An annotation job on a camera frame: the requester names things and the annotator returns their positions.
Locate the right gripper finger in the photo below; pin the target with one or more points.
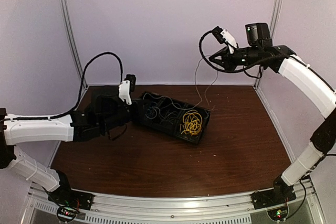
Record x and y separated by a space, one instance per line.
216 64
220 54

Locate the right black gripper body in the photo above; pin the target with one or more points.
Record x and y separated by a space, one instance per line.
231 65

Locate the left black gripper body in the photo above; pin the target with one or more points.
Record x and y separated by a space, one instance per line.
136 116

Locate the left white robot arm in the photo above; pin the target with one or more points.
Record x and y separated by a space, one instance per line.
110 107

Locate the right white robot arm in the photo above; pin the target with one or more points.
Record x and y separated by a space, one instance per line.
285 62

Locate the black three-compartment bin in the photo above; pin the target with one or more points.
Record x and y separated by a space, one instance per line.
175 118

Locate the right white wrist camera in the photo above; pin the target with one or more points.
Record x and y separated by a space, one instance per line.
223 36

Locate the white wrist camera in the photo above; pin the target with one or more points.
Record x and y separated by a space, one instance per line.
223 36
126 87

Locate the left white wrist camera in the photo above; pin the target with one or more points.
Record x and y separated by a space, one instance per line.
126 87

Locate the left aluminium frame post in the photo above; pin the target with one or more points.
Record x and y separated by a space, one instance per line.
70 37

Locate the aluminium frame post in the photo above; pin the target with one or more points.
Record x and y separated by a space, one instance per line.
70 37
276 11

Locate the right aluminium frame post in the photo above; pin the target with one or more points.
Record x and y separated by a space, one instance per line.
276 11

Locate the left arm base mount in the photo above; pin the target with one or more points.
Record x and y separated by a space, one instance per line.
69 206

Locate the aluminium front rail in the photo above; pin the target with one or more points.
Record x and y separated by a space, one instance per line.
233 208

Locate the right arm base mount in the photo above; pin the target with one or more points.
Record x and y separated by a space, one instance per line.
273 200

